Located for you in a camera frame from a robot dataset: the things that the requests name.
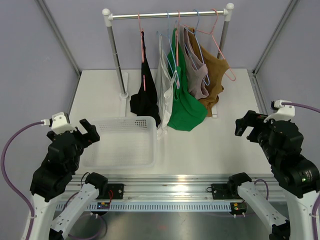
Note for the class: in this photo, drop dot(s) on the pink hanger with brown top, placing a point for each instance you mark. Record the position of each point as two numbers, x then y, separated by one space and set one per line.
227 15

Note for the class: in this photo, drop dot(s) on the mauve tank top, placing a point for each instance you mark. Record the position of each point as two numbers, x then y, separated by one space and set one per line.
196 71

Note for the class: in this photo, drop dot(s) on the brown tank top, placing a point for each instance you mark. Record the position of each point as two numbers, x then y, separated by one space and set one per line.
216 70

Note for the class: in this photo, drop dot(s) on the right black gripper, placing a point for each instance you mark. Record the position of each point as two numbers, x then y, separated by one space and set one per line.
252 119

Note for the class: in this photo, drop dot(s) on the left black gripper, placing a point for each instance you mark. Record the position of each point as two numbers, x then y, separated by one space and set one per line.
87 140

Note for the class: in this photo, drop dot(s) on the green tank top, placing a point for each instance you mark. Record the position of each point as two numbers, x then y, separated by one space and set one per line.
187 111

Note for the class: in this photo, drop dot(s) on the white slotted cable duct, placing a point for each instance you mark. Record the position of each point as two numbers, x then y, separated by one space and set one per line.
120 206

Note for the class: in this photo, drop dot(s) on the right aluminium frame post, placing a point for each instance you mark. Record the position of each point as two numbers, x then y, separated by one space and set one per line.
275 35

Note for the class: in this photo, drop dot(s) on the white tank top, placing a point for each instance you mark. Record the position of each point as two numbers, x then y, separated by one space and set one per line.
164 84

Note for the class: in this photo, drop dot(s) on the blue hanger with mauve top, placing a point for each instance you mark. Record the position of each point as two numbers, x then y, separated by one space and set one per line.
206 79

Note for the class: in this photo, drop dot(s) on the pink hanger with green top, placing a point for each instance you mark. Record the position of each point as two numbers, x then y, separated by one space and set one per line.
177 24

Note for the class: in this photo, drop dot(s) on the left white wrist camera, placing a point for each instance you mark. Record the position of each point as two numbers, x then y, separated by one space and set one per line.
59 123

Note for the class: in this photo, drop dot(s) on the aluminium frame post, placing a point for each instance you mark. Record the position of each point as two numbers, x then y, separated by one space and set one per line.
275 35
58 35

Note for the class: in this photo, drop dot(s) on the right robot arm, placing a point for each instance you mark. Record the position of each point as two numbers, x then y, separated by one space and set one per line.
298 177

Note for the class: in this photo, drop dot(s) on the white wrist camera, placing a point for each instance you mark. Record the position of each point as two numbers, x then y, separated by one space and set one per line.
281 111
59 123

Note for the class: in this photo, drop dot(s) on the black tank top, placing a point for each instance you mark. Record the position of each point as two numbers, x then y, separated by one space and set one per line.
145 101

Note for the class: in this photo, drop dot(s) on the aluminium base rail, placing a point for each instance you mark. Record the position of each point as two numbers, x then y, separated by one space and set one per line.
171 188

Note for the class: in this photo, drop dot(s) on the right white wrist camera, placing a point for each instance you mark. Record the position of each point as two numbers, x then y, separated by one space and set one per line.
281 111

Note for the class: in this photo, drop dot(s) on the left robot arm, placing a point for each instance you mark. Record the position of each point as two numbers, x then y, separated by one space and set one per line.
50 180

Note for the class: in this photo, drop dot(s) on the blue hanger with white top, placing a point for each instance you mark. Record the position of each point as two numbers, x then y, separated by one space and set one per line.
173 66

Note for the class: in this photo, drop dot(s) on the left aluminium frame post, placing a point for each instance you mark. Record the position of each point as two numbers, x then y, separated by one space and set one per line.
58 35

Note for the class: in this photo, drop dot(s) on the white metal clothes rack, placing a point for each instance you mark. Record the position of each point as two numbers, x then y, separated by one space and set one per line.
123 77

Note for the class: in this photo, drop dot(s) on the pink hanger with black top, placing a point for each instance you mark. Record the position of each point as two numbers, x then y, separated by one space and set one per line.
141 30

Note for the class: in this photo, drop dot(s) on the white plastic laundry basket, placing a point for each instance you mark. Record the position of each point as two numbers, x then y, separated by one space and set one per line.
125 143

